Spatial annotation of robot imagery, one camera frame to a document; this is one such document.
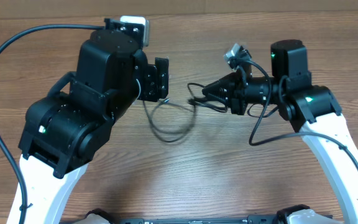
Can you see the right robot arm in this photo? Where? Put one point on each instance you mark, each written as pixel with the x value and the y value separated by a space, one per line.
pixel 313 111

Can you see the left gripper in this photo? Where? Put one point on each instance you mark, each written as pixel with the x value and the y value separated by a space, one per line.
pixel 154 80

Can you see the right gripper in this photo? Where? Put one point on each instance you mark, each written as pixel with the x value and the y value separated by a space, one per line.
pixel 230 94

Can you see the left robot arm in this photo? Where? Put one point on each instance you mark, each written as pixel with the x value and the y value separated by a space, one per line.
pixel 64 130

